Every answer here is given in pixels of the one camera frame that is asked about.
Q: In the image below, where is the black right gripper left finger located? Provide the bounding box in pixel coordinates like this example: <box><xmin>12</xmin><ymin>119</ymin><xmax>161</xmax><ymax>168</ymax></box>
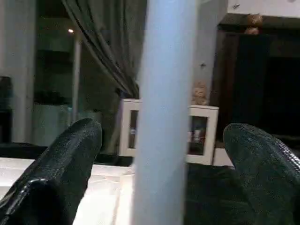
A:
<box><xmin>0</xmin><ymin>118</ymin><xmax>104</xmax><ymax>225</ymax></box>

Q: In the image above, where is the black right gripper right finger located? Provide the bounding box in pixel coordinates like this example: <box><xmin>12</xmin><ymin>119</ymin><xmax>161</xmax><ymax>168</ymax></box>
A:
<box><xmin>223</xmin><ymin>123</ymin><xmax>300</xmax><ymax>225</ymax></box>

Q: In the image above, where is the white plastic table top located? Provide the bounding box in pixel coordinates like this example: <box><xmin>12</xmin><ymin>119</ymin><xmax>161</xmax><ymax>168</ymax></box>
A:
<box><xmin>0</xmin><ymin>157</ymin><xmax>139</xmax><ymax>225</ymax></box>

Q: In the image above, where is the white plastic table leg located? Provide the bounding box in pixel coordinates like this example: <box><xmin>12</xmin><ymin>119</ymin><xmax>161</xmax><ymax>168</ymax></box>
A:
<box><xmin>131</xmin><ymin>0</ymin><xmax>198</xmax><ymax>225</ymax></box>

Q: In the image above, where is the black work mat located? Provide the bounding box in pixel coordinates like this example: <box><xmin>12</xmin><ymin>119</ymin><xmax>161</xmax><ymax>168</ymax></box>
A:
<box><xmin>0</xmin><ymin>141</ymin><xmax>263</xmax><ymax>225</ymax></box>

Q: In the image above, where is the white glass-door cabinet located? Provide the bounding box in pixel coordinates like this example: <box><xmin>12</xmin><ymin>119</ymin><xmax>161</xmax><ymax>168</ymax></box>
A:
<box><xmin>118</xmin><ymin>97</ymin><xmax>220</xmax><ymax>165</ymax></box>

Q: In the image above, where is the beige plush figure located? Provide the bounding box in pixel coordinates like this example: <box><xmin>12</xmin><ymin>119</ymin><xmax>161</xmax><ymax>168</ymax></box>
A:
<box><xmin>192</xmin><ymin>82</ymin><xmax>210</xmax><ymax>106</ymax></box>

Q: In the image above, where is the grey curtain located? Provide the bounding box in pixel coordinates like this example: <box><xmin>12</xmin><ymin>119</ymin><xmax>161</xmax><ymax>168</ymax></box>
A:
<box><xmin>61</xmin><ymin>0</ymin><xmax>150</xmax><ymax>99</ymax></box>

